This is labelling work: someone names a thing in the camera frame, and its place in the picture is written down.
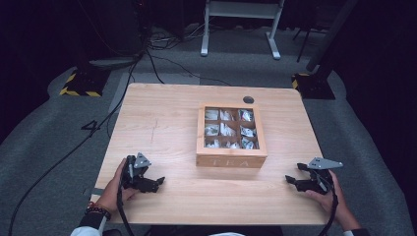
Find dark bead bracelet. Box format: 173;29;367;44
85;202;112;221

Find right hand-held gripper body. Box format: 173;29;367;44
306;156;344;196

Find person's right hand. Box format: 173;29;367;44
306;169;362;232

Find wooden tea box with lid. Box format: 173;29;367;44
196;102;268;169

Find person's left hand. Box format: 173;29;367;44
96;158;140;214

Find group of white tea bags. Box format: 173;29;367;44
205;108;260;150

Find thin black floor cable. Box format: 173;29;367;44
146;48;231;88

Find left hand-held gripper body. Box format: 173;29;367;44
121;151;152;190

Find grey tape strip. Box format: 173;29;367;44
83;187;106;197

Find left hand-held gripper cable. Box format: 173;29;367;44
116;186;136;236

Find grey metal pole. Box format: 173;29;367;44
306;0;359;73

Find hand-held gripper cable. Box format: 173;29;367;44
322;189;339;236
116;186;136;236

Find bundle of floor cables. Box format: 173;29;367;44
147;22;206;51

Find long black floor cable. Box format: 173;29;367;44
8;55;143;236

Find black yellow striped stand base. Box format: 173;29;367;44
291;72;336;100
59;67;111;98

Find right hand-held gripper cable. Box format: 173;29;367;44
322;189;339;236

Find black stand legs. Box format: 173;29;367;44
292;28;328;63

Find white metal table frame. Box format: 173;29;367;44
200;0;285;61

